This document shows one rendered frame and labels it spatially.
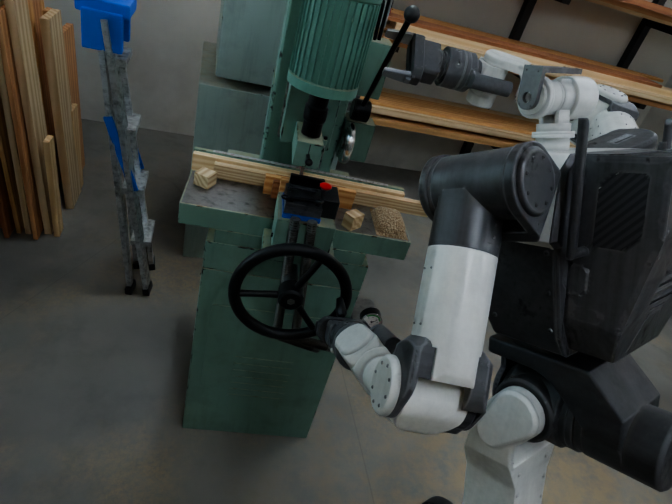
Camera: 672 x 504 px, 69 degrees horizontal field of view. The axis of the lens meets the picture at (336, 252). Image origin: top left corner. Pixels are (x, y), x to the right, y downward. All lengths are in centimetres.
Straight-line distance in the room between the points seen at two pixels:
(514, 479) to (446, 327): 47
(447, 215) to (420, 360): 18
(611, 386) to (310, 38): 89
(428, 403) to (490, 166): 30
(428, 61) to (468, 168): 58
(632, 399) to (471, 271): 37
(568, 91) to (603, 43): 367
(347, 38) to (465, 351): 78
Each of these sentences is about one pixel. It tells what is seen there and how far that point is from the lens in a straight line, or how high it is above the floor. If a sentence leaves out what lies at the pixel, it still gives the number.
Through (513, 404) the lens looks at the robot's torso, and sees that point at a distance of 90.
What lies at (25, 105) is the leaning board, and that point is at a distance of 240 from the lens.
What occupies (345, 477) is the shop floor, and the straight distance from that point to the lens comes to 187.
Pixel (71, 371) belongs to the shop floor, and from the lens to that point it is 205.
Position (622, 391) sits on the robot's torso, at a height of 109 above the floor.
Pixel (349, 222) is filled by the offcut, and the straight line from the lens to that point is 127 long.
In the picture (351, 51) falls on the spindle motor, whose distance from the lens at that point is 118.
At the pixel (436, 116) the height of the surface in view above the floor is 61.
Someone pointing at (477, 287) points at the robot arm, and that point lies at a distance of 61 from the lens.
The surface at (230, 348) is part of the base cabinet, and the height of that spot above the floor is 42.
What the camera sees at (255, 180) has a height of 92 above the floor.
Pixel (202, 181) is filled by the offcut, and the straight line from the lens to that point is 131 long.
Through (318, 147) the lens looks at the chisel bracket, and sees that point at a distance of 128.
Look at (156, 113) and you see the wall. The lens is 377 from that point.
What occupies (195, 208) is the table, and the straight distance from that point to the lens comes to 125.
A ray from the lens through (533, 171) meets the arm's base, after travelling 62.
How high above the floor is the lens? 155
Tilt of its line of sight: 33 degrees down
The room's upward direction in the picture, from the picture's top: 17 degrees clockwise
